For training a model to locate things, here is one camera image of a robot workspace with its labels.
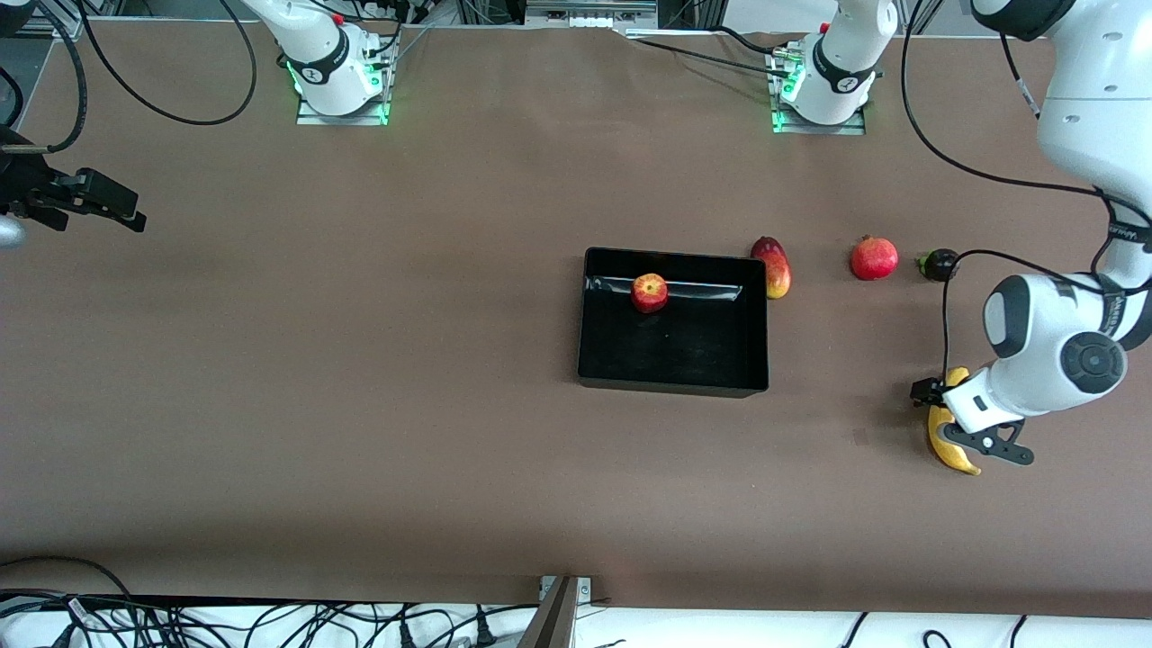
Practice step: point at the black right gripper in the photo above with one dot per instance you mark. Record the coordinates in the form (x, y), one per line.
(25, 191)

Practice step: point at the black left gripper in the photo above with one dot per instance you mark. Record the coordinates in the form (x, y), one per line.
(926, 391)

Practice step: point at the yellow banana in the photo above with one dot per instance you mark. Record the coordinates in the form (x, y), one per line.
(959, 465)

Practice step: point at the black plastic box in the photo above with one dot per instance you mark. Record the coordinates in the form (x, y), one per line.
(666, 382)

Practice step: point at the red apple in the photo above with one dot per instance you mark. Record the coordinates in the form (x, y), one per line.
(650, 293)

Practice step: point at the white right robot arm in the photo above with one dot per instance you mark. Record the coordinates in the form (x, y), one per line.
(324, 54)

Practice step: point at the dark purple mangosteen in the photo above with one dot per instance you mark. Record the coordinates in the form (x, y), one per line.
(940, 265)

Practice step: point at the red pomegranate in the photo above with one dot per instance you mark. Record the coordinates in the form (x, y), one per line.
(874, 258)

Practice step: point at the red yellow mango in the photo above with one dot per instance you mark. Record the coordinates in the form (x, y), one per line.
(778, 270)

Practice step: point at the brown table cover sheet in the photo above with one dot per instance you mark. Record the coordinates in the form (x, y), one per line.
(360, 360)

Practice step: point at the aluminium frame profile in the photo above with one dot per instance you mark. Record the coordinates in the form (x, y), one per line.
(54, 22)

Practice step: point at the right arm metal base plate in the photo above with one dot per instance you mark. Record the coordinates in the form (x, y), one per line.
(310, 118)

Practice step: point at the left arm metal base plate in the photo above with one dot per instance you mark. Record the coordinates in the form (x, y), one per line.
(850, 129)

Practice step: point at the aluminium bracket post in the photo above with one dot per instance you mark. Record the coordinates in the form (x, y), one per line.
(553, 621)

